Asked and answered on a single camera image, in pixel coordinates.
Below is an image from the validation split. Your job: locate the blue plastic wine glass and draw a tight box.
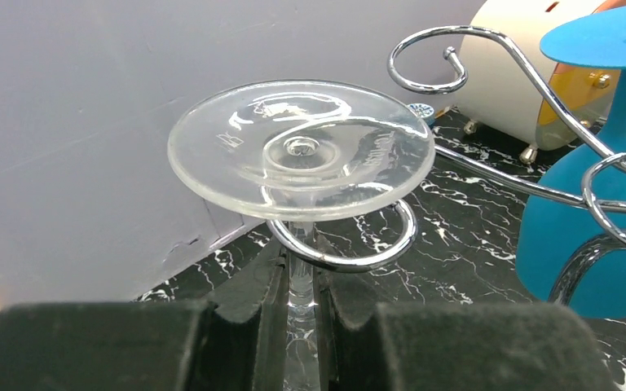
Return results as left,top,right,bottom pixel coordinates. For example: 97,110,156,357
515,0,626,320

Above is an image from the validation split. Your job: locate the white orange cylindrical appliance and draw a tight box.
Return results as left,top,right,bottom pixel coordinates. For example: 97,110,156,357
456,1,626,164

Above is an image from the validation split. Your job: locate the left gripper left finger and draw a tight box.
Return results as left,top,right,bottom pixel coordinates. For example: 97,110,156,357
0,241,289,390

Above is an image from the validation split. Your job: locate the clear wine glass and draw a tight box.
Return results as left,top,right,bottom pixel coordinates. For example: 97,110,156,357
167,80,435,390

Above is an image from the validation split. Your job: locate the chrome wine glass rack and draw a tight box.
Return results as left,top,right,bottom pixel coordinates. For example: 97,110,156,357
265,24,626,391

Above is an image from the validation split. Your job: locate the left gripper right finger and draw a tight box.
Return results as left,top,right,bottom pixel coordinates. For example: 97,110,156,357
318,239,615,390

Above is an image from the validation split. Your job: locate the small blue lidded jar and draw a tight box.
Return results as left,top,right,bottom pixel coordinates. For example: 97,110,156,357
408,103,436,127

